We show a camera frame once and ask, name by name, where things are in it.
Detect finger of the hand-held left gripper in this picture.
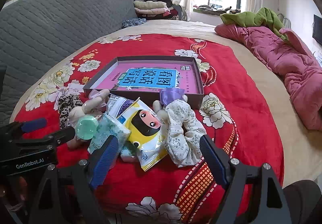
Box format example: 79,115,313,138
10,127,76,150
0,118,48,144

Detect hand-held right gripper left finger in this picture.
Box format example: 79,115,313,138
29,135,120,224

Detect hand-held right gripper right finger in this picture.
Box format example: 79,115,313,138
199,135,292,224

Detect green puff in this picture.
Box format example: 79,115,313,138
75,116,99,141

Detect leopard print scrunchie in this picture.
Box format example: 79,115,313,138
57,95,83,129

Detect large green tissue pack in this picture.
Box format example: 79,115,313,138
88,113,132,155

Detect plush bunny with pink bow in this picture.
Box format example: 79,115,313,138
68,88,111,150

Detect yellow cartoon packet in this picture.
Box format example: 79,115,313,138
117,97,168,172

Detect white floral scrunchie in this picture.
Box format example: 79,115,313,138
165,99,207,168

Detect white and blue packet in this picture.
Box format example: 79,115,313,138
106,95,136,119

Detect shallow brown cardboard box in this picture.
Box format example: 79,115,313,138
83,56,205,110

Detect plush bunny with purple bow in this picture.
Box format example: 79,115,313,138
152,88,189,124

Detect person's left hand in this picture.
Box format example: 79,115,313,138
0,176,28,217

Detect red floral blanket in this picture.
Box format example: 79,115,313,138
14,34,285,222

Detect bed with beige sheet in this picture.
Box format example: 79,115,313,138
10,19,322,182

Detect pink and blue book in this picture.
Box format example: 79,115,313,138
94,61,199,94

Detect person's dark clothing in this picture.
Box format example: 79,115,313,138
283,180,322,224

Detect grey quilted headboard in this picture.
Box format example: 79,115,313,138
0,0,137,126

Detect pink quilt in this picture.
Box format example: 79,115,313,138
214,24,322,131

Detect blue patterned cloth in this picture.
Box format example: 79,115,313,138
122,18,147,29

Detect pile of dark clothes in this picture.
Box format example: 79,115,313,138
194,4,242,15

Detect green blanket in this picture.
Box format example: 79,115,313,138
220,7,290,41

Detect stack of folded clothes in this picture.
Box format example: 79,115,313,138
133,0,182,21

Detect black television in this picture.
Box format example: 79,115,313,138
313,14,322,46

